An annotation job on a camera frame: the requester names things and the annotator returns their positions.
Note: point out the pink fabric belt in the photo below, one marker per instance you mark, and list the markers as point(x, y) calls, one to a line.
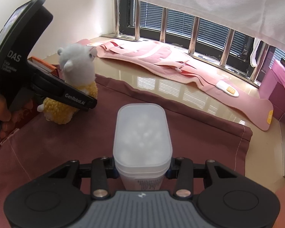
point(173, 64)

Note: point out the clear cotton swab container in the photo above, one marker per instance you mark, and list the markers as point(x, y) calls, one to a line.
point(142, 147)

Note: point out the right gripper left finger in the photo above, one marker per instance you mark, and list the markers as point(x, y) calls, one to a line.
point(109, 169)

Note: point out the maroon cloth mat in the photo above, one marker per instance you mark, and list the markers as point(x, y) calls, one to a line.
point(40, 145)

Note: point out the yellow white alpaca plush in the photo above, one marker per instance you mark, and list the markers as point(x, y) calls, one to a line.
point(76, 64)

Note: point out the person's left hand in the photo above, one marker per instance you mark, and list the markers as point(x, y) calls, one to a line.
point(9, 119)

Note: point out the orange cardboard box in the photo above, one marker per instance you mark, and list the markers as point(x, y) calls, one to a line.
point(26, 94)

